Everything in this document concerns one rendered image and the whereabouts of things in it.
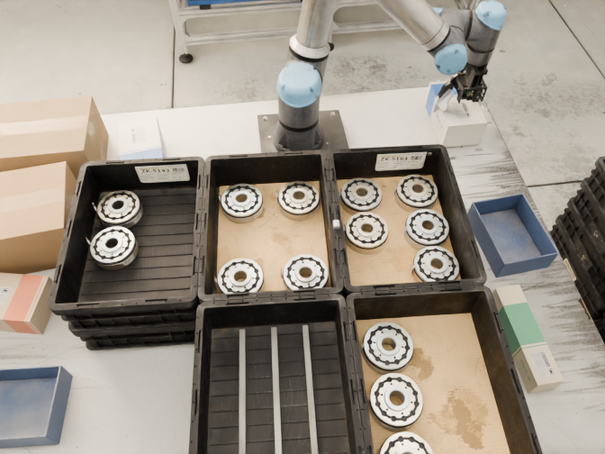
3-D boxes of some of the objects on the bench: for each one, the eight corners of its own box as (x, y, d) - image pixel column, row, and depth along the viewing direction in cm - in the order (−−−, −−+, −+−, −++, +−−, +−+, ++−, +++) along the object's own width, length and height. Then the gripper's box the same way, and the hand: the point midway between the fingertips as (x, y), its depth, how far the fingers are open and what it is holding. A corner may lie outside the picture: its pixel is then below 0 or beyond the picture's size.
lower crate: (110, 217, 143) (96, 190, 133) (217, 211, 144) (211, 184, 134) (85, 353, 120) (66, 332, 110) (212, 345, 121) (204, 324, 111)
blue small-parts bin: (465, 217, 143) (472, 202, 137) (514, 208, 145) (523, 192, 139) (495, 278, 132) (504, 264, 126) (548, 267, 134) (559, 253, 128)
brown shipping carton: (109, 134, 161) (92, 95, 148) (103, 188, 149) (83, 149, 136) (11, 144, 159) (-15, 104, 146) (-4, 199, 147) (-34, 161, 133)
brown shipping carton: (86, 198, 147) (66, 160, 134) (86, 262, 134) (63, 227, 121) (-23, 218, 143) (-57, 181, 130) (-34, 286, 130) (-71, 252, 117)
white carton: (424, 104, 168) (429, 82, 161) (459, 101, 169) (466, 78, 162) (441, 148, 157) (447, 126, 149) (479, 144, 158) (487, 122, 150)
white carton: (171, 185, 150) (164, 164, 142) (130, 193, 148) (121, 173, 140) (163, 137, 161) (156, 116, 153) (124, 145, 159) (115, 123, 151)
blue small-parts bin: (73, 375, 117) (61, 364, 111) (59, 444, 109) (46, 436, 103) (-16, 380, 116) (-32, 370, 111) (-37, 450, 108) (-56, 443, 102)
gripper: (446, 73, 136) (431, 127, 153) (516, 67, 138) (493, 122, 154) (437, 53, 141) (423, 107, 158) (505, 48, 143) (484, 102, 159)
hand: (456, 108), depth 158 cm, fingers closed on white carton, 14 cm apart
